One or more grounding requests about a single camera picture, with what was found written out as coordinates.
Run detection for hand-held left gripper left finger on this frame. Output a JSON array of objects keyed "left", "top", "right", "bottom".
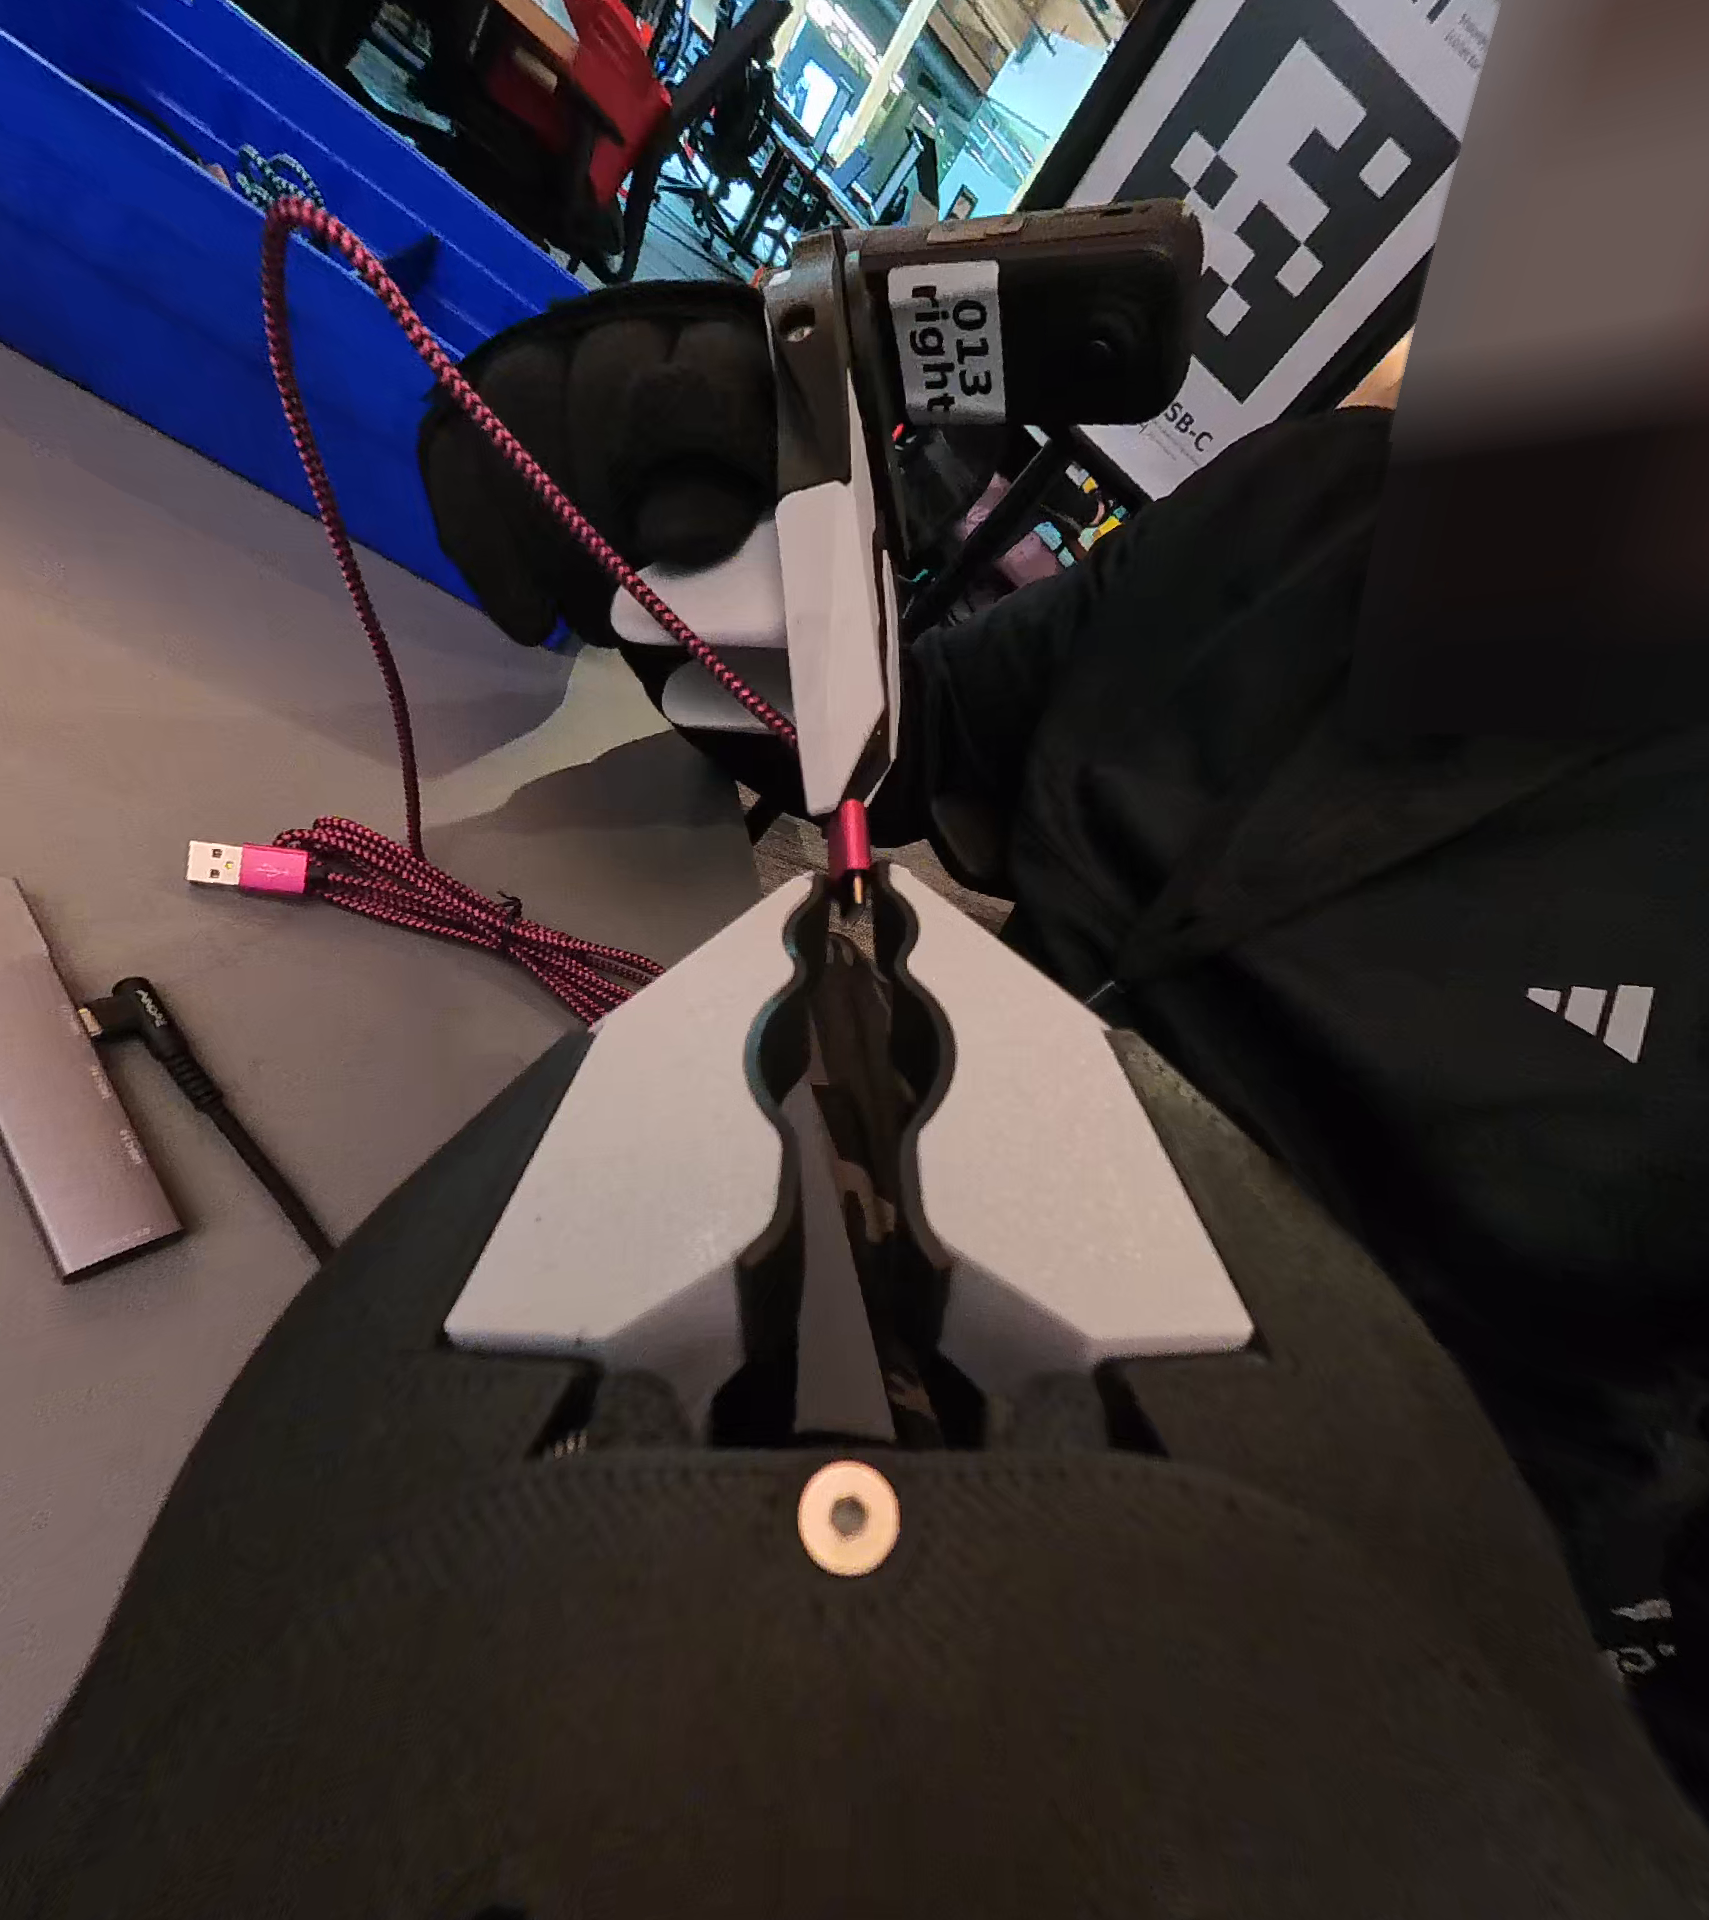
[{"left": 445, "top": 874, "right": 854, "bottom": 1440}]

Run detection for pink braided usb cable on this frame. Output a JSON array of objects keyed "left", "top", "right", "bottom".
[{"left": 189, "top": 196, "right": 880, "bottom": 1036}]

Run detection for grey usb hub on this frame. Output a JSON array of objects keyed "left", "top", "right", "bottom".
[{"left": 0, "top": 810, "right": 189, "bottom": 1288}]

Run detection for person's right forearm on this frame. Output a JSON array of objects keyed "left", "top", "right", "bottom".
[{"left": 896, "top": 407, "right": 1398, "bottom": 909}]

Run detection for tagged blue plastic bin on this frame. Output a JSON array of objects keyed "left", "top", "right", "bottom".
[{"left": 0, "top": 0, "right": 591, "bottom": 612}]

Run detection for person's camouflage trousers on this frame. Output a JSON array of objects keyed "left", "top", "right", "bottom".
[{"left": 804, "top": 928, "right": 951, "bottom": 1448}]

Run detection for black framed marker sign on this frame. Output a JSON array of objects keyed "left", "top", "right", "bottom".
[{"left": 1011, "top": 0, "right": 1489, "bottom": 503}]

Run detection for person's black jacket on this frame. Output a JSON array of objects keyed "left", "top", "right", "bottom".
[{"left": 1008, "top": 407, "right": 1709, "bottom": 1920}]

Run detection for black cable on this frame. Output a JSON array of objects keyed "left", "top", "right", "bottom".
[{"left": 74, "top": 974, "right": 339, "bottom": 1264}]

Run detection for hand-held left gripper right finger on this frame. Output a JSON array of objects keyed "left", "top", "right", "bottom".
[{"left": 870, "top": 863, "right": 1257, "bottom": 1415}]

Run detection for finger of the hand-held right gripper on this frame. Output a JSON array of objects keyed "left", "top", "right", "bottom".
[{"left": 773, "top": 479, "right": 907, "bottom": 825}]

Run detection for red plastic case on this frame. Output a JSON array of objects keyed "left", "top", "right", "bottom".
[{"left": 486, "top": 0, "right": 680, "bottom": 156}]

